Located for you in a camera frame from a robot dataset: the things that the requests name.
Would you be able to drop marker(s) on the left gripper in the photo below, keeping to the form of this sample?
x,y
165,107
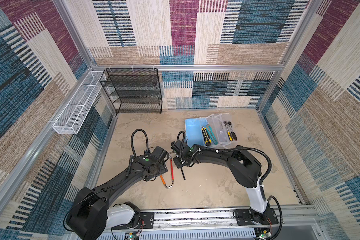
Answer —
x,y
163,168

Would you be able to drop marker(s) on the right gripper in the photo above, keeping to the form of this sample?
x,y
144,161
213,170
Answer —
x,y
179,165

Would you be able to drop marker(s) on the red handled hex key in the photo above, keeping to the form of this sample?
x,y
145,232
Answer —
x,y
172,169

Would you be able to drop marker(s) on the orange handled hex key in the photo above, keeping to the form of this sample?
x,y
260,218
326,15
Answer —
x,y
165,184

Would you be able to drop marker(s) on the yellow black utility knife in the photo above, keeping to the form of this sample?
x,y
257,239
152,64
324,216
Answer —
x,y
207,139

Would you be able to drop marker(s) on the light blue plastic toolbox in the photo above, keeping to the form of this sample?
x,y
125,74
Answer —
x,y
215,131

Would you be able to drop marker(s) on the yellow handled ratchet wrench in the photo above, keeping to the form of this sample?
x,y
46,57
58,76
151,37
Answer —
x,y
228,131

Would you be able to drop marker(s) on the teal utility knife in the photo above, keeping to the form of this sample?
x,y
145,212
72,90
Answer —
x,y
212,135

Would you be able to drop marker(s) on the small clear handled screwdriver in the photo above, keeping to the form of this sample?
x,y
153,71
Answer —
x,y
222,137

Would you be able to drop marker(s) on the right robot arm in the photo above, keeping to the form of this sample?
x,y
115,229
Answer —
x,y
249,167

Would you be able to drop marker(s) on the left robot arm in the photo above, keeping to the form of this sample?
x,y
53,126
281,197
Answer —
x,y
92,212

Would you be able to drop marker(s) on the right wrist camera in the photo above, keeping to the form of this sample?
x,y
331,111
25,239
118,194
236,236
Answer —
x,y
176,146

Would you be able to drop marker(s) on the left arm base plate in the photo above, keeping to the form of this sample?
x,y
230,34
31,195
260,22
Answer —
x,y
145,219

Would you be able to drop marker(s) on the aluminium front rail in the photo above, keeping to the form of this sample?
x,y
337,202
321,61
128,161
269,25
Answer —
x,y
298,223

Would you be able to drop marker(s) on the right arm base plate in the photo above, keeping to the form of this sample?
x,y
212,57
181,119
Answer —
x,y
249,217

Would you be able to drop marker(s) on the black wire mesh shelf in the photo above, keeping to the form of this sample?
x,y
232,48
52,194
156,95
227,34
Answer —
x,y
133,90

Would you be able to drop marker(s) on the white wire mesh basket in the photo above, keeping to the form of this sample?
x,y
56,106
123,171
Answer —
x,y
75,112

